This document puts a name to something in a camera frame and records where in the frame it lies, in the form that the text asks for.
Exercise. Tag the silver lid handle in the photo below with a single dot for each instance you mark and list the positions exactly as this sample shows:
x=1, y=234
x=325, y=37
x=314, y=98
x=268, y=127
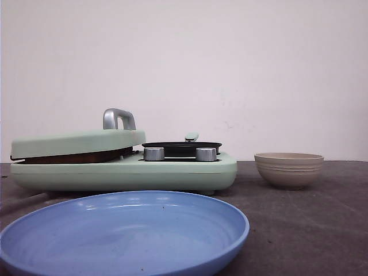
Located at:
x=111, y=116

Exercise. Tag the cream ribbed bowl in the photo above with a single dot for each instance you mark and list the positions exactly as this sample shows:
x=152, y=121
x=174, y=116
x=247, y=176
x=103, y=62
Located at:
x=292, y=171

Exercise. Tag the mint green breakfast maker base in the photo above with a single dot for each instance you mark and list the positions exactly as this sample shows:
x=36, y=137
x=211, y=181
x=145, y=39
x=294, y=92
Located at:
x=129, y=173

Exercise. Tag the black frying pan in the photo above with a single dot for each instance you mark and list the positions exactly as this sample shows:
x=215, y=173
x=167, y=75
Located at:
x=181, y=149

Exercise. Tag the right silver control knob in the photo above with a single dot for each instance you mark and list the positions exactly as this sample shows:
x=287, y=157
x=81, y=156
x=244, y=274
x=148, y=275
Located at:
x=206, y=154

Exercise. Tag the silver control knob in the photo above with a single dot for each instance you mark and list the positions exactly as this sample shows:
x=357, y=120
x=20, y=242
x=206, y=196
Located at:
x=152, y=154
x=206, y=154

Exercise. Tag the left silver control knob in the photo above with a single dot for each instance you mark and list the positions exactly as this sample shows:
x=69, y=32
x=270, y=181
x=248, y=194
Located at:
x=152, y=154

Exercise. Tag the blue plastic plate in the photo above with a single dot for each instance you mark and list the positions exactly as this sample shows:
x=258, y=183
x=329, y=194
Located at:
x=127, y=233

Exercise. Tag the mint green pan handle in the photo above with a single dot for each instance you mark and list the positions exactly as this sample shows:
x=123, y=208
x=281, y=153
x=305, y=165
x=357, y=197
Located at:
x=191, y=137

